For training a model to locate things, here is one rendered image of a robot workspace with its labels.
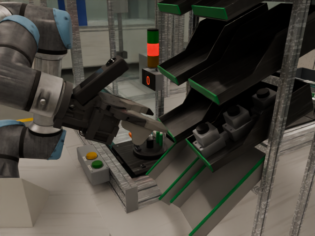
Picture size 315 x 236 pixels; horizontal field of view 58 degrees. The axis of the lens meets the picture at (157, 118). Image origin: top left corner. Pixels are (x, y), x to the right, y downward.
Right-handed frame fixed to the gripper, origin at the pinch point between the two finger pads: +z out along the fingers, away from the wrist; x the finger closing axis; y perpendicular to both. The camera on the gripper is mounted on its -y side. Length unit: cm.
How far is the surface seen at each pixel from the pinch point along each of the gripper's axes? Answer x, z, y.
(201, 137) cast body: 1.7, 11.4, 0.8
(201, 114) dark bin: -14.1, 19.4, -1.1
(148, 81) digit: -62, 20, 3
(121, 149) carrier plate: -47, 15, 30
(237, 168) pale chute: -0.3, 28.0, 6.8
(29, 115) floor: -345, -7, 148
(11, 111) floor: -369, -30, 158
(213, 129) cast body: 1.6, 13.6, -1.7
